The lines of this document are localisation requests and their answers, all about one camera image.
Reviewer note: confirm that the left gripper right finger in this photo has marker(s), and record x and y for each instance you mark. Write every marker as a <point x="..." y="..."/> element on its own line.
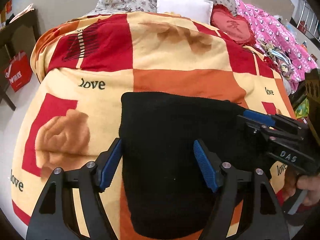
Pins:
<point x="209" y="164"/>

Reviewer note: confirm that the red heart cushion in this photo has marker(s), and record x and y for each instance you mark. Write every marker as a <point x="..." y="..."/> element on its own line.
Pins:
<point x="236" y="27"/>

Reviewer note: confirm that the person's right hand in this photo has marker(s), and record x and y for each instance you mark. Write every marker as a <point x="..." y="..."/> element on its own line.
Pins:
<point x="310" y="183"/>

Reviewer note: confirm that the black pants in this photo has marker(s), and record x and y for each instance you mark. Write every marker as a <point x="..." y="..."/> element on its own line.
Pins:
<point x="165" y="190"/>

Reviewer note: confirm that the red paper shopping bag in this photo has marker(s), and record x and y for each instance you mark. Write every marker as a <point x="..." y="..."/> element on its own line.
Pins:
<point x="19" y="72"/>

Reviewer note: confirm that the metal rack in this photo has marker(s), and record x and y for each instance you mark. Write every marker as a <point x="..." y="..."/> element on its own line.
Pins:
<point x="306" y="21"/>

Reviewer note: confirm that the colourful crumpled cloth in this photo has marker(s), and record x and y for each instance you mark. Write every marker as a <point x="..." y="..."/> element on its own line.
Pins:
<point x="281" y="61"/>

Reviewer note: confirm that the pink patterned quilt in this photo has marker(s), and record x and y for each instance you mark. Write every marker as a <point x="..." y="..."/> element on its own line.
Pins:
<point x="268" y="29"/>

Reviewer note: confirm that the white pillow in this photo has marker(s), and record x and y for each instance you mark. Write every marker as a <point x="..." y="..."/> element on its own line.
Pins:
<point x="199" y="10"/>

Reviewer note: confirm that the red orange cream love blanket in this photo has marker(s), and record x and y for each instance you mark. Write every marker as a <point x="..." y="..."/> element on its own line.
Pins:
<point x="84" y="67"/>

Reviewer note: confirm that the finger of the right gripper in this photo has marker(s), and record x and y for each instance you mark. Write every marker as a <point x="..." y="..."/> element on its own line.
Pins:
<point x="264" y="119"/>

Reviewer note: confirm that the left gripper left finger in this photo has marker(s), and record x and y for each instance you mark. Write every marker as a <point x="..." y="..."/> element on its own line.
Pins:
<point x="107" y="163"/>

